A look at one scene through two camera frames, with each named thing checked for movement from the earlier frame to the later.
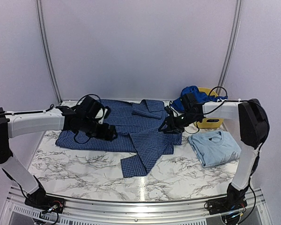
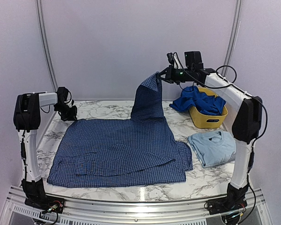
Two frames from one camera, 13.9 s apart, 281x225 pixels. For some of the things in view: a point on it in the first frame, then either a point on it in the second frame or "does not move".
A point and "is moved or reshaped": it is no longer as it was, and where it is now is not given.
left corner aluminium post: (55, 78) does not move
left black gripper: (102, 134) to (72, 116)
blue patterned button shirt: (136, 125) is moved or reshaped
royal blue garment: (200, 97) does not move
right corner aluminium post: (231, 45) does not move
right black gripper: (171, 125) to (168, 71)
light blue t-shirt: (214, 148) does not move
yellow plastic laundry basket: (208, 123) does not move
